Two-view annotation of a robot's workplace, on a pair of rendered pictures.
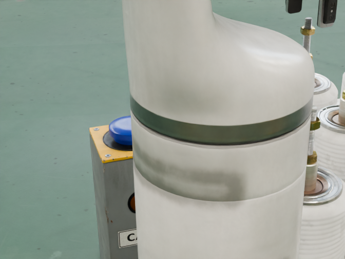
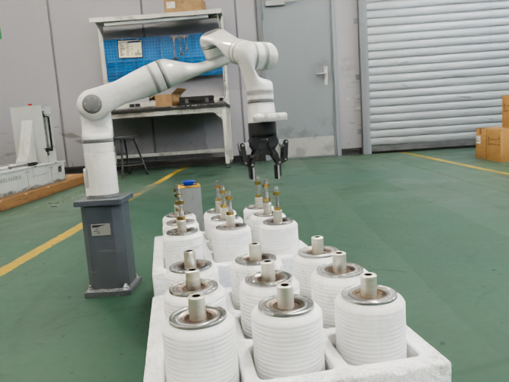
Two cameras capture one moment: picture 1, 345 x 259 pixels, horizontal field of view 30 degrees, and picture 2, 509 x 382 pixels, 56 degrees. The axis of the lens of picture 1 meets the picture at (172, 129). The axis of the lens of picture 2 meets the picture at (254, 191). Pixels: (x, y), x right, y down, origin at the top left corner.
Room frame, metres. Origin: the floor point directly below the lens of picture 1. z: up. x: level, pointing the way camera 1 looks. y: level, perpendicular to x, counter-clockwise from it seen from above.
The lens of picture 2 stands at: (0.92, -1.47, 0.50)
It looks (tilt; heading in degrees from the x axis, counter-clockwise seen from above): 8 degrees down; 96
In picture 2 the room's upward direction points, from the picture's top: 4 degrees counter-clockwise
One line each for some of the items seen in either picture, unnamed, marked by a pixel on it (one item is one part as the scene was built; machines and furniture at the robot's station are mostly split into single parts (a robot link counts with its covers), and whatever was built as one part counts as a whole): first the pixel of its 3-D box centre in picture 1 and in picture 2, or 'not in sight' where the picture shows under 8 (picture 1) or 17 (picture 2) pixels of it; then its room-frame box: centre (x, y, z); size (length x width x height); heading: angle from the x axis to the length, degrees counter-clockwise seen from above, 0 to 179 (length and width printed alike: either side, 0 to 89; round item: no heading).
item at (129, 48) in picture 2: not in sight; (129, 48); (-1.17, 4.67, 1.54); 0.32 x 0.02 x 0.25; 4
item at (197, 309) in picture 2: not in sight; (197, 308); (0.78, -0.88, 0.26); 0.02 x 0.02 x 0.03
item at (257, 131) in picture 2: not in sight; (263, 137); (0.82, -0.18, 0.46); 0.08 x 0.08 x 0.09
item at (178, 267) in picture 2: not in sight; (190, 267); (0.71, -0.65, 0.25); 0.08 x 0.08 x 0.01
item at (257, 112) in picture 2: not in sight; (263, 110); (0.83, -0.20, 0.53); 0.11 x 0.09 x 0.06; 116
